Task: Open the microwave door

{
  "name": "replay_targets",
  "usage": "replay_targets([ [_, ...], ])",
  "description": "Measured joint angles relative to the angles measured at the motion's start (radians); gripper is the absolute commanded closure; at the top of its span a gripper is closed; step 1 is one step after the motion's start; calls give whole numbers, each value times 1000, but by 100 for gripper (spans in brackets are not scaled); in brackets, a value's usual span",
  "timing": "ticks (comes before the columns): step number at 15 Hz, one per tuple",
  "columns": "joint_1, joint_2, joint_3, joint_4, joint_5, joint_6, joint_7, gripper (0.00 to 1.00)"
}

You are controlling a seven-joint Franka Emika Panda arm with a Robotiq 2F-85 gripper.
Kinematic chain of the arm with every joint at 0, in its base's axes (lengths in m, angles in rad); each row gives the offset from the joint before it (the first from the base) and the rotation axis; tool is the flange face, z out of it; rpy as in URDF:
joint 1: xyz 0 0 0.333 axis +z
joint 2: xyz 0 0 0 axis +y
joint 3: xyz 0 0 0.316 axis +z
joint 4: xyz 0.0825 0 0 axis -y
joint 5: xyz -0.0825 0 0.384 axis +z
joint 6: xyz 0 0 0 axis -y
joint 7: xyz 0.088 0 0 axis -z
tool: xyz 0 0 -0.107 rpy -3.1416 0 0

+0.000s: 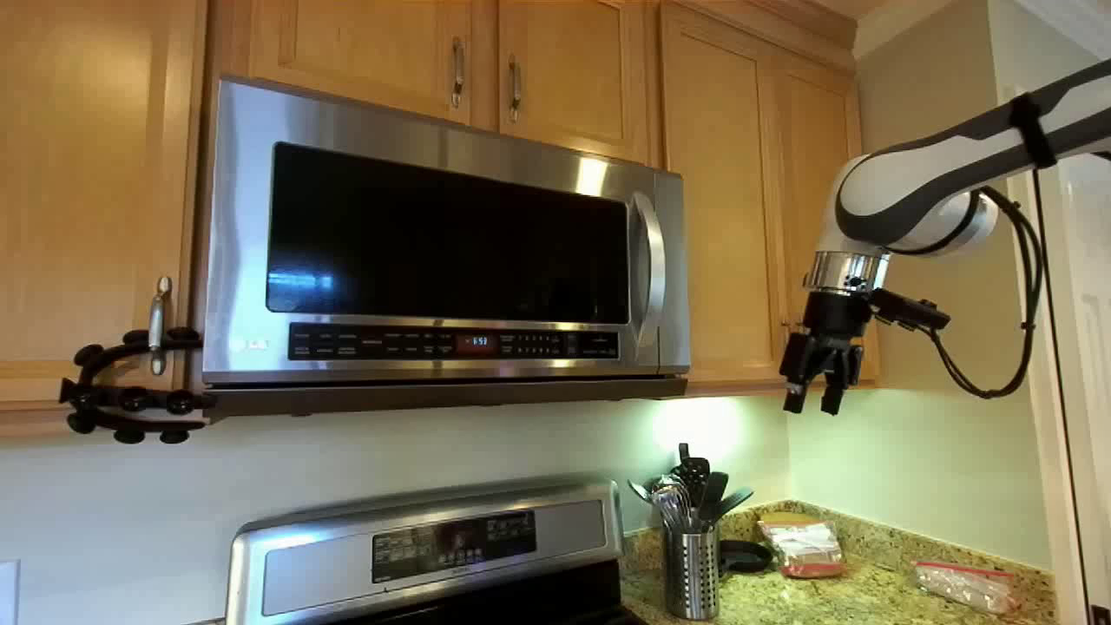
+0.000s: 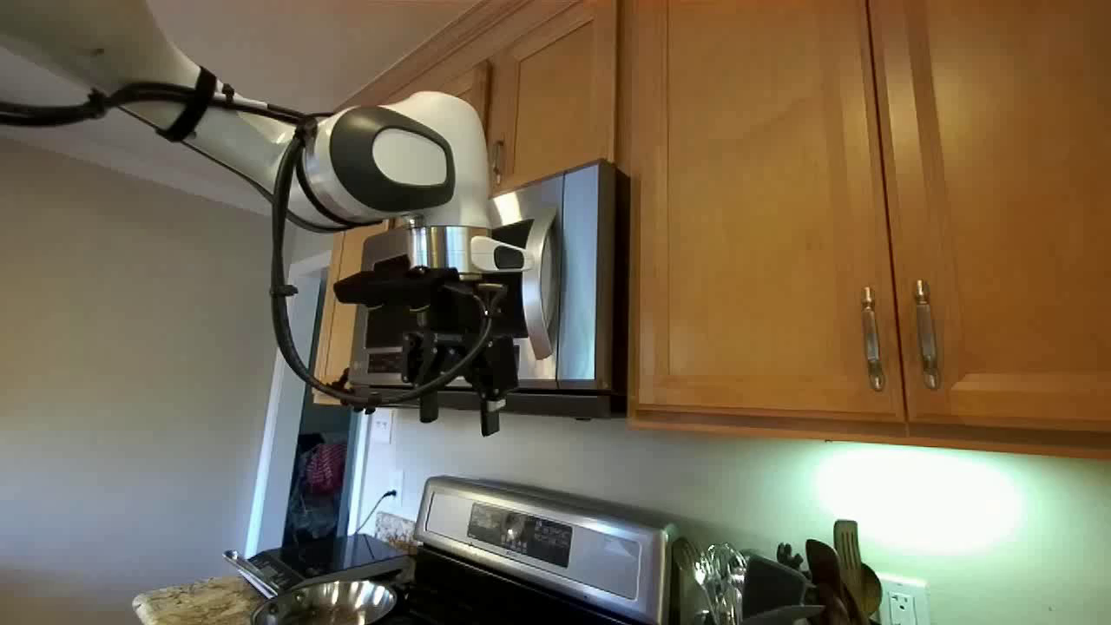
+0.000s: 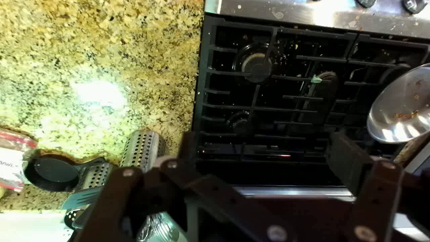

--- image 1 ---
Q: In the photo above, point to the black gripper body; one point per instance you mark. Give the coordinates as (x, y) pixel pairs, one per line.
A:
(832, 319)

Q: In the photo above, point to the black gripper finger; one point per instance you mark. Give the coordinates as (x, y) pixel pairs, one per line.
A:
(840, 372)
(799, 364)

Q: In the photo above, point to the stainless steel microwave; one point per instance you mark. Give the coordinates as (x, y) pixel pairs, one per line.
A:
(366, 257)

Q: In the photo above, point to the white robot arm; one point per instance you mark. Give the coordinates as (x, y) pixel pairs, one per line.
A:
(921, 198)

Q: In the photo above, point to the black kitchen utensils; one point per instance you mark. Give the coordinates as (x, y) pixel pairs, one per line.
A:
(687, 493)

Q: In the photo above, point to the packaged food bag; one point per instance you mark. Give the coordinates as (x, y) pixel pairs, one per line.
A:
(806, 551)

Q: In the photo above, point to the small black dish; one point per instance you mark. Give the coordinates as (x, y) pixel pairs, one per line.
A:
(745, 556)

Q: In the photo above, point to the metal mesh utensil holder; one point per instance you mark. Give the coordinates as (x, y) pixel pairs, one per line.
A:
(692, 575)

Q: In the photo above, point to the right wooden cabinet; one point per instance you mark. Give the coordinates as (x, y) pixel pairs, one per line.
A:
(756, 117)

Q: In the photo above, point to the wooden cabinet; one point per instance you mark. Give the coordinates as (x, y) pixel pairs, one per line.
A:
(99, 164)
(756, 117)

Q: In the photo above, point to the clear plastic snack bag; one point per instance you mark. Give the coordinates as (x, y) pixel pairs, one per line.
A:
(965, 585)

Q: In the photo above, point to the stainless steel stove panel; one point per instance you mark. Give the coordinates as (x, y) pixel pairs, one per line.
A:
(494, 552)

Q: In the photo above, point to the upper wooden cabinet doors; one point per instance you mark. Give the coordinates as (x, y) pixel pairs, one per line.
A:
(554, 69)

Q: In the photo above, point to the left wooden cabinet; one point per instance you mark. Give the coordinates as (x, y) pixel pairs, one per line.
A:
(99, 164)

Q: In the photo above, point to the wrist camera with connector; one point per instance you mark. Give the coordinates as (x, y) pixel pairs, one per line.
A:
(913, 315)

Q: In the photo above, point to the silver cabinet handle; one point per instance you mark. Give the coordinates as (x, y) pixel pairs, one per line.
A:
(158, 324)

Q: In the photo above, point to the black flexible tripod mount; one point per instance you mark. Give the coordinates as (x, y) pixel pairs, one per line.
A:
(131, 411)

